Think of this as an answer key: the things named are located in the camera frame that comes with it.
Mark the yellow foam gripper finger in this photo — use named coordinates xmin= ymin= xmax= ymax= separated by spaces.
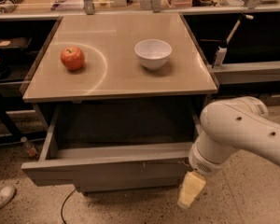
xmin=177 ymin=172 xmax=206 ymax=209

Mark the grey top drawer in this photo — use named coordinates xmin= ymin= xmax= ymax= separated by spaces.
xmin=21 ymin=104 xmax=199 ymax=186

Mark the grey drawer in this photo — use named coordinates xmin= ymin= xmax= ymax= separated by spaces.
xmin=21 ymin=104 xmax=199 ymax=186
xmin=75 ymin=177 xmax=181 ymax=193

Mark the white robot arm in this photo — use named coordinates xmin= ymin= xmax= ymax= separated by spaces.
xmin=177 ymin=96 xmax=280 ymax=209

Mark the grey bottom drawer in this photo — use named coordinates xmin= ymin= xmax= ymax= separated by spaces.
xmin=75 ymin=177 xmax=181 ymax=193

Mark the grey drawer cabinet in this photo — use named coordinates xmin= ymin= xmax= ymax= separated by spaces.
xmin=19 ymin=12 xmax=219 ymax=197

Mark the white ceramic bowl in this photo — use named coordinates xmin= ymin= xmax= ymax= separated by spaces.
xmin=134 ymin=39 xmax=172 ymax=70

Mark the small plastic bottle on floor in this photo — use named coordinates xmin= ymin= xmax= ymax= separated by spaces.
xmin=21 ymin=136 xmax=38 ymax=158

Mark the red apple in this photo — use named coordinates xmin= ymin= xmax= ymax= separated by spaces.
xmin=60 ymin=47 xmax=85 ymax=71

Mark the white shoe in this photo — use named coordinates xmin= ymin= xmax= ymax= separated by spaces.
xmin=0 ymin=186 xmax=16 ymax=209

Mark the black floor cable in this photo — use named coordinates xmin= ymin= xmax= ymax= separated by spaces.
xmin=60 ymin=189 xmax=77 ymax=224

